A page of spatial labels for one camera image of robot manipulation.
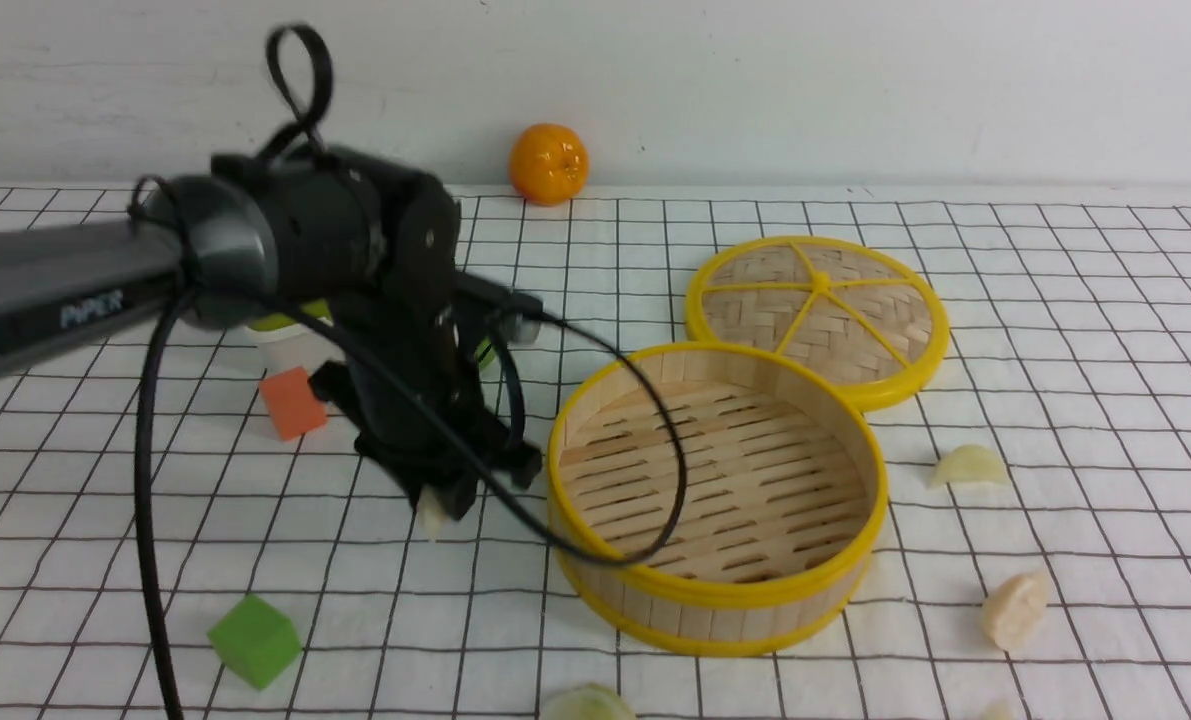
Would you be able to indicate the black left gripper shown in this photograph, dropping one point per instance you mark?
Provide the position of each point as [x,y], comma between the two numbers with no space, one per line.
[414,393]

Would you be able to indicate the orange foam cube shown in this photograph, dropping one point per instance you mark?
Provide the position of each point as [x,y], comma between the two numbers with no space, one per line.
[293,408]

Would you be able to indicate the green toy watermelon ball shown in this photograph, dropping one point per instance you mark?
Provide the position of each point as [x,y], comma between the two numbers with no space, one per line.
[484,354]

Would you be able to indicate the white grid tablecloth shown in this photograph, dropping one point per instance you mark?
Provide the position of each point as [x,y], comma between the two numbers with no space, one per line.
[1070,356]

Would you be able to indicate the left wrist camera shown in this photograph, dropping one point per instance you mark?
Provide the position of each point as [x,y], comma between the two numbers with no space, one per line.
[500,305]

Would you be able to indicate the white dumpling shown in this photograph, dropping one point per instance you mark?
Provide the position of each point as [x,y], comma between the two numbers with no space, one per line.
[429,514]

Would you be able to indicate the green foam cube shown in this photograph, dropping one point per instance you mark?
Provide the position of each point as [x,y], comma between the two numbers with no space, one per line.
[255,641]

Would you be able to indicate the yellow woven steamer lid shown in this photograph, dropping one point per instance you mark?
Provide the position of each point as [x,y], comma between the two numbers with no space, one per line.
[859,319]

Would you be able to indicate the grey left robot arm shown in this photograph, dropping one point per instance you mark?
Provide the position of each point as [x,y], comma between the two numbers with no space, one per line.
[374,239]

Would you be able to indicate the greenish dumpling bottom edge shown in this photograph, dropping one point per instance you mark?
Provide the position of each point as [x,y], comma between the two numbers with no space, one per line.
[588,701]

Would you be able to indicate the small dumpling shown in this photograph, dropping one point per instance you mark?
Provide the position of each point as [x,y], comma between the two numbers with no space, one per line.
[997,710]

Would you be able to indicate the pale green dumpling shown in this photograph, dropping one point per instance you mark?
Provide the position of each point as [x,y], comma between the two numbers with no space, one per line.
[970,464]

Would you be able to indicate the orange fruit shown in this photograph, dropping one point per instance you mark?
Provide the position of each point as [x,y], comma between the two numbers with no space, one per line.
[549,164]

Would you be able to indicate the green lidded white box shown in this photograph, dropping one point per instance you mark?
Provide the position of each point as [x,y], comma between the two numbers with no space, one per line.
[285,345]

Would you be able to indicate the cream dumpling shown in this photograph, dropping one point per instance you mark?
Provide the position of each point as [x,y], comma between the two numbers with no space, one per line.
[1014,610]

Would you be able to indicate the yellow bamboo steamer tray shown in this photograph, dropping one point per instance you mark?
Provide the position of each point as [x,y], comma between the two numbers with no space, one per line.
[787,493]

